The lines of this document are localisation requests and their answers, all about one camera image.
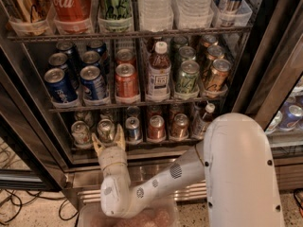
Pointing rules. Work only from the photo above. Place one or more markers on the top wire shelf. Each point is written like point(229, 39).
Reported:
point(127, 35)

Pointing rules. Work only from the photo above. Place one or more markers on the blue pepsi can middle right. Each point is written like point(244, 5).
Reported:
point(92, 58)

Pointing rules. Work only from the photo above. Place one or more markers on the blue pepsi can middle left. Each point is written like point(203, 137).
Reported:
point(60, 60)

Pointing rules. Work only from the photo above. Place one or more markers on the red can bottom front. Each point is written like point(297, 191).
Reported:
point(156, 128)

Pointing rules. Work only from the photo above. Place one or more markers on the blue silver can bottom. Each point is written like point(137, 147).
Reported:
point(132, 125)

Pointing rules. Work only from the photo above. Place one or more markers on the wire shelf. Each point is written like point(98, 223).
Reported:
point(143, 103)
point(127, 35)

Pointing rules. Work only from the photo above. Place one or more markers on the green white 7up can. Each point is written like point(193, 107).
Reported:
point(106, 131)

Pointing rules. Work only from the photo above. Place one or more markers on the clear water bottle right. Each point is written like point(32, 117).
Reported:
point(192, 13)

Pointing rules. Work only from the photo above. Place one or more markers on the red coca cola can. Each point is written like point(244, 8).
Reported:
point(72, 10)

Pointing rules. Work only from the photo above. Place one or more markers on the red soda can rear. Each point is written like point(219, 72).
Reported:
point(125, 55)

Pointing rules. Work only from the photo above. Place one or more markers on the brown tea bottle white cap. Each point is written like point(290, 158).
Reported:
point(158, 70)

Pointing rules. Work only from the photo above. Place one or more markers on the blue pepsi can rear right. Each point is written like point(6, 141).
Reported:
point(100, 47)

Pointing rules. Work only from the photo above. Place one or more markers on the red soda can front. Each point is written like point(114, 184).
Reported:
point(126, 80)

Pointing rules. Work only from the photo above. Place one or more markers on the blue pepsi can front right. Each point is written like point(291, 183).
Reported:
point(93, 83)

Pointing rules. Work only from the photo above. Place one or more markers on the green lacroix can middle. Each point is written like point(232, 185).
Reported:
point(186, 53)

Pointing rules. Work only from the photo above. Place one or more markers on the fridge glass door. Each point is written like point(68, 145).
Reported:
point(270, 63)

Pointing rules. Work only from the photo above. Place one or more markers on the green lacroix can top shelf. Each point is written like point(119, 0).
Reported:
point(115, 9)

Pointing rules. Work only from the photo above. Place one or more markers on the green lacroix can front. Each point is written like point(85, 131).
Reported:
point(187, 77)

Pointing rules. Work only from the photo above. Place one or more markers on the clear water bottle left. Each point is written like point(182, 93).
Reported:
point(155, 15)

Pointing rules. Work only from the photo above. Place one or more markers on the silver can bottom left rear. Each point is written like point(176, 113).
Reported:
point(85, 116)

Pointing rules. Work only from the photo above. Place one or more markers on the orange can bottom rear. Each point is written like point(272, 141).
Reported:
point(176, 108)

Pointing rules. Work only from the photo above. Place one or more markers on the orange can bottom front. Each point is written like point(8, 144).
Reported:
point(179, 126)

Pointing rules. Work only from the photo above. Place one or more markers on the blue pepsi can front left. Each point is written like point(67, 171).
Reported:
point(59, 86)

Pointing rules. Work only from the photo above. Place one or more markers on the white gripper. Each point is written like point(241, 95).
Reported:
point(112, 157)

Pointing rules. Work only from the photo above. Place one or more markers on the blue pepsi can rear left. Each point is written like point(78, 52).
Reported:
point(70, 49)

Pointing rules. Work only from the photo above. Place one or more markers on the orange lacroix can rear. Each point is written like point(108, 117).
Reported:
point(207, 40)

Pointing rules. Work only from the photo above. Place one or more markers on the orange lacroix can front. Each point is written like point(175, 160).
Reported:
point(217, 74)

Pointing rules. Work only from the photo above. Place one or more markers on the red soda can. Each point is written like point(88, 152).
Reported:
point(126, 80)
point(125, 55)

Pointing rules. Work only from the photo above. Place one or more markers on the clear plastic bin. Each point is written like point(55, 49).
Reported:
point(160, 213)

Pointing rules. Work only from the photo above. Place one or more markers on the clear water bottle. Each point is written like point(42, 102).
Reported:
point(192, 13)
point(155, 15)

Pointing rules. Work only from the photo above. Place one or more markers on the red can bottom rear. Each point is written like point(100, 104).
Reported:
point(154, 110)

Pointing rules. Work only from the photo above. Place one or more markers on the dark can bottom rear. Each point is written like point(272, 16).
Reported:
point(133, 111)

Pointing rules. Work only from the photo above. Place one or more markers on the gold can top shelf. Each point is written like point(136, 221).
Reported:
point(29, 11)

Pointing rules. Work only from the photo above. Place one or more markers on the green lacroix can rear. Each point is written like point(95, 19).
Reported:
point(177, 42)

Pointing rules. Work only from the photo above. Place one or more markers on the blue can behind glass door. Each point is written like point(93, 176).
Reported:
point(291, 115)

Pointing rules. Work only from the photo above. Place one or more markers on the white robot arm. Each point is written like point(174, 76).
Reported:
point(235, 161)

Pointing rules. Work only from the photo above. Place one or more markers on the orange lacroix can middle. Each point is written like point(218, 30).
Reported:
point(214, 52)

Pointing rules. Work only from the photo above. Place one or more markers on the middle wire shelf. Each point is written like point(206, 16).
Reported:
point(143, 103)

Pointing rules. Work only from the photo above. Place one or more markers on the tea bottle bottom shelf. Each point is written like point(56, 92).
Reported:
point(202, 121)

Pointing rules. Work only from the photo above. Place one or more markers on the orange lacroix can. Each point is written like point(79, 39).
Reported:
point(207, 40)
point(217, 74)
point(214, 52)

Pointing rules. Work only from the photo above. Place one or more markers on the blue pepsi can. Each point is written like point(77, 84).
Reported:
point(60, 60)
point(100, 47)
point(92, 58)
point(70, 49)
point(59, 86)
point(93, 83)

